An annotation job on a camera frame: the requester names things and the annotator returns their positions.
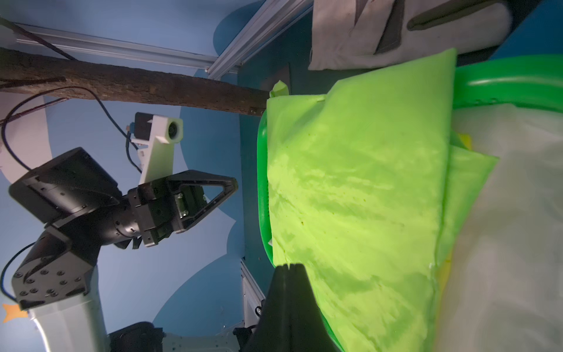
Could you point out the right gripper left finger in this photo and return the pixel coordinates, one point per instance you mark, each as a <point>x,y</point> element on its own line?
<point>273,331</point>

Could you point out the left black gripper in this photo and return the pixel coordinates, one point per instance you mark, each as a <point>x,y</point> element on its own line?
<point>154,211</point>

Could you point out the beige work glove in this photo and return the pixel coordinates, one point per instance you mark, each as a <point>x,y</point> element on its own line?
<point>349,35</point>

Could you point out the green plastic basket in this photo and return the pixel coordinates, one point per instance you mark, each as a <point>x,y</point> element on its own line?
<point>531,82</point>

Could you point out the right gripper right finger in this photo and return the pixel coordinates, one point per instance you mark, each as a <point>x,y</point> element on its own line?
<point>307,329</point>

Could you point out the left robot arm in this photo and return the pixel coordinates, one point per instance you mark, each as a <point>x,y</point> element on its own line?
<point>83,210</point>

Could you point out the lime green raincoat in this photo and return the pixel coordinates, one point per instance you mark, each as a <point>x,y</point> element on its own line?
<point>356,181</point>

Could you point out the yellow-green raincoat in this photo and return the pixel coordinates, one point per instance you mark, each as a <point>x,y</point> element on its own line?
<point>456,206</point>

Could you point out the aluminium frame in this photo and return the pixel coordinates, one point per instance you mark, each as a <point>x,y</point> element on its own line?
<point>212,38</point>

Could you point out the white raincoat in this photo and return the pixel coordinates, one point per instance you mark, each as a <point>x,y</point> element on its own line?
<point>505,287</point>

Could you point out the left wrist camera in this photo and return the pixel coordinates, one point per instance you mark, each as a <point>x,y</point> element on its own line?
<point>158,136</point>

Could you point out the pink cherry blossom tree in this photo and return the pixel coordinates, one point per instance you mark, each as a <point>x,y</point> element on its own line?
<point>84,80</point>

